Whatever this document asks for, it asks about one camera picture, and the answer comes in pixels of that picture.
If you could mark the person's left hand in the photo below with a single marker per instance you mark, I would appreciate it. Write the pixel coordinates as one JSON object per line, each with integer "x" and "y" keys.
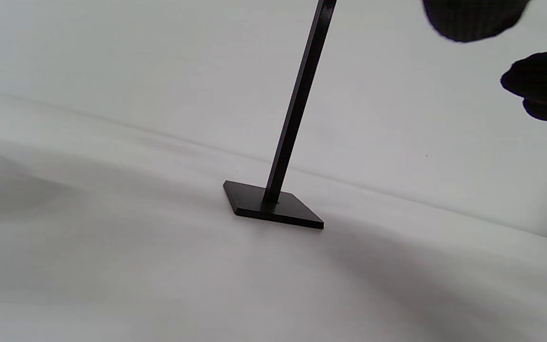
{"x": 546, "y": 80}

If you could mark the black headphone stand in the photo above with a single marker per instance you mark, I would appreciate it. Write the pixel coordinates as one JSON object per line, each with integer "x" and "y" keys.
{"x": 297, "y": 102}

